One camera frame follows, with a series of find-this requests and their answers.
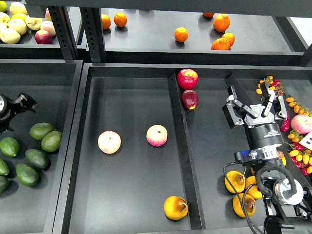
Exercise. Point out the green avocado lower edge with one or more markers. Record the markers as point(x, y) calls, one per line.
point(4, 183)

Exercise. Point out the pale peach on shelf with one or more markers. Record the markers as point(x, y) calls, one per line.
point(49, 27)

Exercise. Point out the yellow pear left pile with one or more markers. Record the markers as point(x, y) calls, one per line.
point(235, 180)

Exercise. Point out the pink apple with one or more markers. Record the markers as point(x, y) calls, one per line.
point(109, 142)
point(302, 124)
point(157, 135)

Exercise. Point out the white label card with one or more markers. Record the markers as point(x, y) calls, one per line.
point(307, 141)

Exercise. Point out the dark red apple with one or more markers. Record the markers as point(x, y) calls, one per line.
point(189, 99)

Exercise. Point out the yellow pear pile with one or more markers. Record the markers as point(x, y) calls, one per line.
point(253, 191)
point(235, 180)

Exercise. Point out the red apple on shelf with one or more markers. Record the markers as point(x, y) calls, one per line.
point(43, 37)

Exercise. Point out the red chili pepper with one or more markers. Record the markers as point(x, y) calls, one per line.
point(286, 123)

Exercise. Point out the yellow apple front left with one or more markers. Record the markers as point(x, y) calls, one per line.
point(9, 36)

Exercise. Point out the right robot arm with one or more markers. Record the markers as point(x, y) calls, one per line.
point(288, 204)

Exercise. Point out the orange behind front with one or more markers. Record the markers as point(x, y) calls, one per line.
point(229, 37)

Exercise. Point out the bright red apple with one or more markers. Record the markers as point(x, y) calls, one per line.
point(187, 79)

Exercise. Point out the dark green avocado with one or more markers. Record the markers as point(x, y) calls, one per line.
point(37, 158)

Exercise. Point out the pink apple far right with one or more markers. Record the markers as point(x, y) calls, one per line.
point(302, 124)

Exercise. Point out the orange front right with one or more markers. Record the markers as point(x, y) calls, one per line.
point(221, 44)

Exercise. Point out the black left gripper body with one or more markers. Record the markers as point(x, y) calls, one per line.
point(8, 108)

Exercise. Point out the orange centre shelf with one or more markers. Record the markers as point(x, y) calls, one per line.
point(181, 34)

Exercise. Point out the green avocado upper left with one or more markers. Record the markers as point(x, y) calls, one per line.
point(9, 147)

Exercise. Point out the cherry tomato bunch lower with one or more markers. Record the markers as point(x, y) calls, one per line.
point(301, 155)

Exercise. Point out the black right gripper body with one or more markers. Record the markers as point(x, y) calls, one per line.
point(262, 131)

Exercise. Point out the green avocado long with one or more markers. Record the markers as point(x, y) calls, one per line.
point(26, 174)

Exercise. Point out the large orange right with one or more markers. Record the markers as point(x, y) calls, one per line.
point(221, 22)

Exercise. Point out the yellow apple with stem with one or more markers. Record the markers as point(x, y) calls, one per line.
point(33, 23)

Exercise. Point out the black left tray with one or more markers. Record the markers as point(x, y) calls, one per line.
point(53, 84)

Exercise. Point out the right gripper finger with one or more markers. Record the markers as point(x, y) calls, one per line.
point(235, 111)
point(274, 105)

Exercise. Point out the yellow pear bottom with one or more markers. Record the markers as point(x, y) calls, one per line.
point(249, 202)

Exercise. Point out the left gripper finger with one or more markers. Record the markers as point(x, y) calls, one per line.
point(5, 126)
point(24, 103)

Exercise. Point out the pink apple left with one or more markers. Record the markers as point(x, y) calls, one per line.
point(109, 142)

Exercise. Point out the yellow pear middle pile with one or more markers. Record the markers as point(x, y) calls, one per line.
point(253, 191)

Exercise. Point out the orange under top shelf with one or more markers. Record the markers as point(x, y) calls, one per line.
point(208, 14)

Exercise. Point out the green avocado at edge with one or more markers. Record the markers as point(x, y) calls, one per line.
point(4, 168)

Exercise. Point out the cherry tomato bunch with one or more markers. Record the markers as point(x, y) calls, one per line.
point(301, 155)
point(274, 84)

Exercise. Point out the cherry tomato bunch upper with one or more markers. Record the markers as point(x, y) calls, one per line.
point(274, 84)

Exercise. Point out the yellow apple middle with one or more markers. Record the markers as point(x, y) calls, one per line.
point(18, 25)

